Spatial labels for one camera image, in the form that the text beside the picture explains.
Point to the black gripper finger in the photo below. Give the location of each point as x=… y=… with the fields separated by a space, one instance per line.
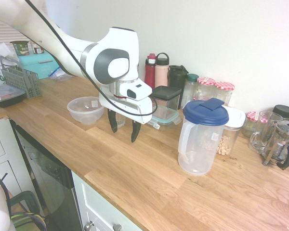
x=135 y=131
x=113 y=121

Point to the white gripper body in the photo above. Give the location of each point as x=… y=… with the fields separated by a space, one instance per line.
x=142 y=108

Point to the clear pitcher with blue lid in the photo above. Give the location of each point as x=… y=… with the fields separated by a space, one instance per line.
x=200 y=144

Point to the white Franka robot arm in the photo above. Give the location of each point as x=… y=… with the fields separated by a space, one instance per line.
x=115 y=48

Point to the red water bottle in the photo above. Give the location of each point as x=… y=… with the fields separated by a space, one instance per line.
x=149 y=74

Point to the small clear drinking glass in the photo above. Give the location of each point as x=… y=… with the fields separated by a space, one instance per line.
x=121 y=121

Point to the glass container with teal clips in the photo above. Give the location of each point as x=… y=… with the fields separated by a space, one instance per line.
x=165 y=118

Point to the clear container with black lid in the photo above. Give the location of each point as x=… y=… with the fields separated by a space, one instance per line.
x=167 y=95

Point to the clear plastic bowl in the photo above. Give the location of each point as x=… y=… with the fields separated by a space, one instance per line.
x=84 y=110

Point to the pink bottle with black cap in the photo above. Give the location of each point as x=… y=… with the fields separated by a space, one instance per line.
x=161 y=74

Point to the dark green shaker bottle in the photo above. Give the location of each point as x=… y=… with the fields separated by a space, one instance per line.
x=177 y=79

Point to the clear bottle with green cap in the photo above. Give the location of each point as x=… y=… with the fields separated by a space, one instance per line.
x=190 y=89

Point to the glass jar red gingham lid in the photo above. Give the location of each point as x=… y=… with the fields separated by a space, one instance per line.
x=205 y=90
x=223 y=93

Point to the clear zip bag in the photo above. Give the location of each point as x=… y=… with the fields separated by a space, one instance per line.
x=60 y=75

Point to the white cabinet with knobs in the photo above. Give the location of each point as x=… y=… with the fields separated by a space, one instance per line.
x=98 y=204

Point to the black dishwasher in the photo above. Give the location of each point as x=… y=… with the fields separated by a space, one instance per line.
x=48 y=178

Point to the clear canister with white lid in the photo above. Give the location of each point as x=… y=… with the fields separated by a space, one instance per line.
x=231 y=134

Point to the teal bread box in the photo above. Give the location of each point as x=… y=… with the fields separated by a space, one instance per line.
x=38 y=65

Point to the grey plastic cutlery basket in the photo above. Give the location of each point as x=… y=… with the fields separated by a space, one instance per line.
x=24 y=81

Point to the silver cabinet knob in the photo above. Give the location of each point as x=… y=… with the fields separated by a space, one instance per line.
x=116 y=227
x=89 y=225

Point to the small labelled can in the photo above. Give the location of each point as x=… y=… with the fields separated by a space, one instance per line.
x=37 y=48

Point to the black plastic food container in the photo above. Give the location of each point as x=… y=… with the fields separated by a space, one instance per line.
x=6 y=95

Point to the small jar red gingham lid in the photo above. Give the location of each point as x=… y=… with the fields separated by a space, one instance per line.
x=251 y=122

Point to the white panelled side cabinet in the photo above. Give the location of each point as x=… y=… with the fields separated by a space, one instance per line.
x=4 y=154

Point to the green oatmeal cup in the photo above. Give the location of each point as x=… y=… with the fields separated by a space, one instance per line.
x=19 y=48

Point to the clear glass mug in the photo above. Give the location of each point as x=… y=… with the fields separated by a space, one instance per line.
x=261 y=134

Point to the glass jar with black lid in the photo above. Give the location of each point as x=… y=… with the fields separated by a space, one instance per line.
x=283 y=110

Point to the white window blinds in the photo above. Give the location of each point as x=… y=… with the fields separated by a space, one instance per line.
x=2 y=31

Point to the glass French press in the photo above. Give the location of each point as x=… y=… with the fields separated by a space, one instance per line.
x=281 y=144

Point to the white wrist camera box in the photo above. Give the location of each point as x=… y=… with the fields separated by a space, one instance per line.
x=137 y=90

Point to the green clamp frame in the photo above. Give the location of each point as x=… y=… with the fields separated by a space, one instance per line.
x=29 y=199

